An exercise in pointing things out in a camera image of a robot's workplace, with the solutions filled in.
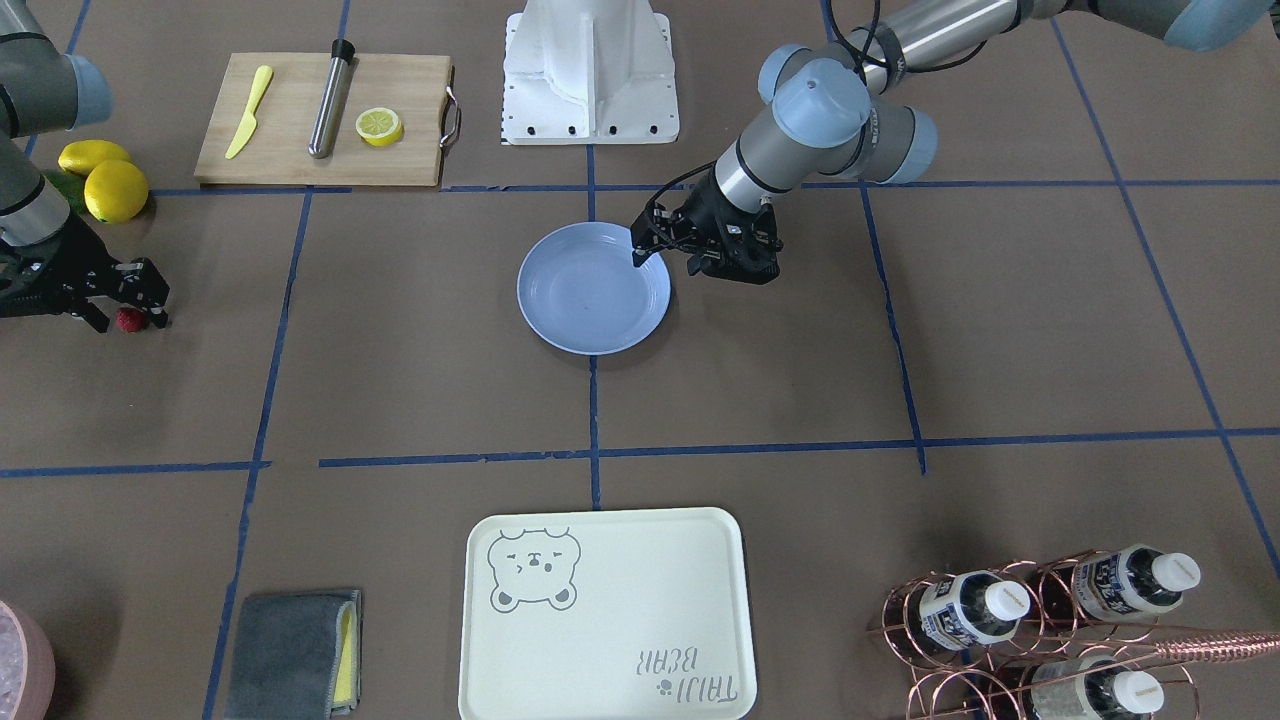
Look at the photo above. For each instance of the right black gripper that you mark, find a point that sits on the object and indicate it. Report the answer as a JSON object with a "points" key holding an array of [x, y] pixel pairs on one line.
{"points": [[62, 268]]}

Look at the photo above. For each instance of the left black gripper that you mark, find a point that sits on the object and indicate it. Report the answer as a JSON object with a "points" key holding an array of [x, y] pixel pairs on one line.
{"points": [[703, 213]]}

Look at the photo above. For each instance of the red strawberry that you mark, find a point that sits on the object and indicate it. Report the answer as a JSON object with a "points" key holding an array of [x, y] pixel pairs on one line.
{"points": [[131, 320]]}

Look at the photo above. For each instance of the blue plate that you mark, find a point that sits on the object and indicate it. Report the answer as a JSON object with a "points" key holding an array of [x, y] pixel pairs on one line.
{"points": [[579, 290]]}

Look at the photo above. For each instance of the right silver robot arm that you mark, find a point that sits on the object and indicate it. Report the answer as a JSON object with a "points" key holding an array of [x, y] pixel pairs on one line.
{"points": [[42, 90]]}

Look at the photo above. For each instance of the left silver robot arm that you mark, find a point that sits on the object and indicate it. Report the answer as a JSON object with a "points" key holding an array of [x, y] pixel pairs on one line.
{"points": [[828, 111]]}

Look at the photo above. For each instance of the yellow lemon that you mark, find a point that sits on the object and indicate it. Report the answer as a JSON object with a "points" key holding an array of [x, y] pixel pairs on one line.
{"points": [[81, 157], [116, 191]]}

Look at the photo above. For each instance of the green avocado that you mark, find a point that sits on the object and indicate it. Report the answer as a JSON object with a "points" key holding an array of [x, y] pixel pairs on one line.
{"points": [[70, 186]]}

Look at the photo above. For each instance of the yellow plastic knife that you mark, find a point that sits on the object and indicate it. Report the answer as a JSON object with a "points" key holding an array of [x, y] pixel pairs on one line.
{"points": [[249, 122]]}

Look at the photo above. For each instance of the lemon half slice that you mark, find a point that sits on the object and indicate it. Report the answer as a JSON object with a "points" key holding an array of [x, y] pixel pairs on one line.
{"points": [[379, 127]]}

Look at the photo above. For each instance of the steel knife sharpener rod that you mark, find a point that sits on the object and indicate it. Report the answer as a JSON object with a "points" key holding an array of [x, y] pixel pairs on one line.
{"points": [[335, 93]]}

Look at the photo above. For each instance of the cream bear tray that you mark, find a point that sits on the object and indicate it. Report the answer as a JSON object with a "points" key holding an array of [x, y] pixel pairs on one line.
{"points": [[627, 614]]}

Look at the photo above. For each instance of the pink bowl of ice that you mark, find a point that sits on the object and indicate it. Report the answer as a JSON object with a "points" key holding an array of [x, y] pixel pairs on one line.
{"points": [[28, 669]]}

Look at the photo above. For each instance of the grey folded cloth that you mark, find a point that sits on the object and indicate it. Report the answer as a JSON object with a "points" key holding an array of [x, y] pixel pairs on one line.
{"points": [[297, 656]]}

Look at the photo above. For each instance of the dark drink bottle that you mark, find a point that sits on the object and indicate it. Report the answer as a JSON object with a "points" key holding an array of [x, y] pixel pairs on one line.
{"points": [[1092, 687], [978, 608], [1139, 582]]}

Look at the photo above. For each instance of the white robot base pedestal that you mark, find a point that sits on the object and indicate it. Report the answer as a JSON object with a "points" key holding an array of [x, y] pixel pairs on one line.
{"points": [[589, 73]]}

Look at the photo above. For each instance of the copper wire bottle rack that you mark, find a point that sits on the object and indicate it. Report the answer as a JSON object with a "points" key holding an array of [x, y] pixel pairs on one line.
{"points": [[1056, 644]]}

